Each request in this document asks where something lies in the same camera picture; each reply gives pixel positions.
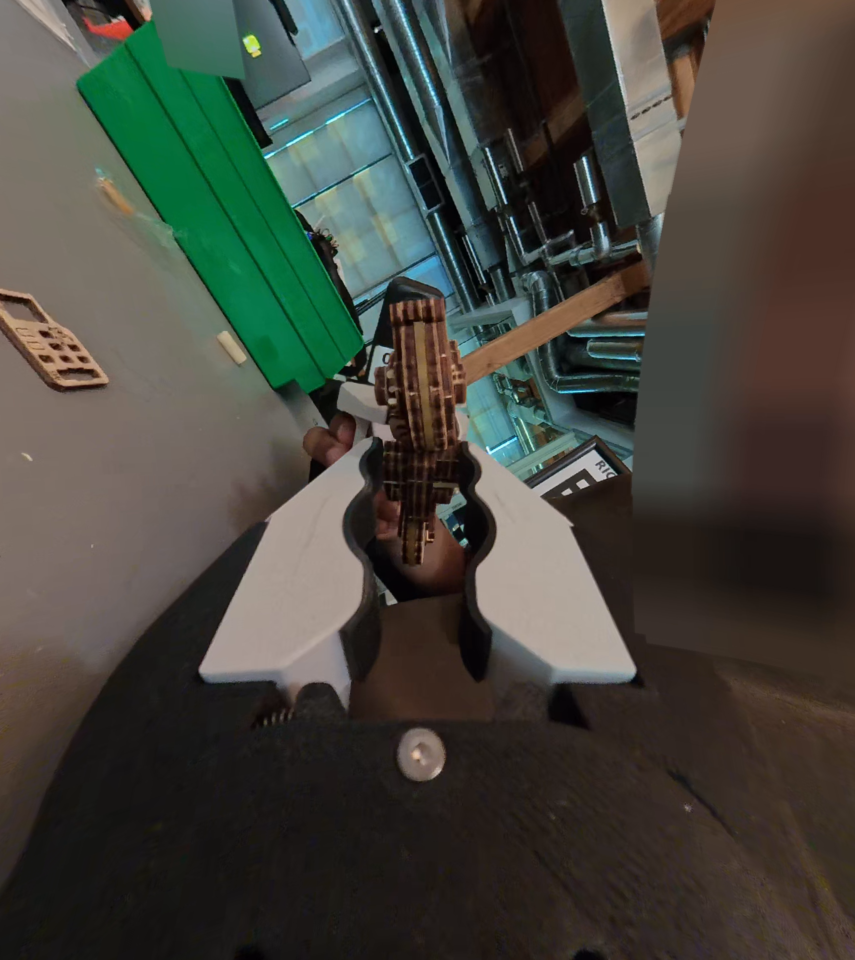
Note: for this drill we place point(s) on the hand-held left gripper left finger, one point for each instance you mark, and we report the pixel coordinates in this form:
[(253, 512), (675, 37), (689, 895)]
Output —
[(285, 592)]

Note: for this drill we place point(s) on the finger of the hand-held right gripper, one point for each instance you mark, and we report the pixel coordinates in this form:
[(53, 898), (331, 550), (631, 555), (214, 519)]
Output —
[(360, 399)]

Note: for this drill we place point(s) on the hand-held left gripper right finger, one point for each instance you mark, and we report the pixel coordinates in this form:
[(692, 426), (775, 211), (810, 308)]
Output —
[(547, 592)]

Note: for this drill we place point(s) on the wooden motorcycle model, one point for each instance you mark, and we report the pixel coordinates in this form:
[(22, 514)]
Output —
[(420, 375)]

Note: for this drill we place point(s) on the grey desk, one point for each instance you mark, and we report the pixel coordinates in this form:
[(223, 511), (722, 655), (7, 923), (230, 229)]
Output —
[(97, 540)]

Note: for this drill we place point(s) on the person's right hand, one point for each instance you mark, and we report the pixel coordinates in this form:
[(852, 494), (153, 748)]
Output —
[(427, 570)]

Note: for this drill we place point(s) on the dark shaggy object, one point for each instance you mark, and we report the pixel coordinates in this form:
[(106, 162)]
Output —
[(326, 259)]

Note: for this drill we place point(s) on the black framed sign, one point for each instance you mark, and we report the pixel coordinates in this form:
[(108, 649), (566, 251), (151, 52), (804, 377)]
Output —
[(585, 472)]

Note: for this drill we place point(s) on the small white block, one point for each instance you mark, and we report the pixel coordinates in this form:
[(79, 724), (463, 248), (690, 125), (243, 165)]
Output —
[(232, 348)]

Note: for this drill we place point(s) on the wooden ceiling beam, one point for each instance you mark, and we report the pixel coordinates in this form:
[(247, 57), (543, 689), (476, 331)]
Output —
[(555, 322)]

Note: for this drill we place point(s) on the group of metal pipes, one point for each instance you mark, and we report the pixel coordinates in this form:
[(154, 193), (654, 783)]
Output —
[(585, 360)]

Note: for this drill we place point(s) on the green plastic bin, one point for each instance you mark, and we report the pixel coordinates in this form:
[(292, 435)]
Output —
[(232, 225)]

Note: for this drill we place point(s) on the clear plastic bag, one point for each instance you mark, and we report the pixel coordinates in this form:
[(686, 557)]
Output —
[(120, 199)]

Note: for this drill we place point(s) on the small wooden cut-out piece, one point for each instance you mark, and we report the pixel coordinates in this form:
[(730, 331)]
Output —
[(30, 330)]

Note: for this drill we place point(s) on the silver ventilation duct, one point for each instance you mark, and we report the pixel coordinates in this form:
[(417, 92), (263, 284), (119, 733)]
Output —
[(622, 112)]

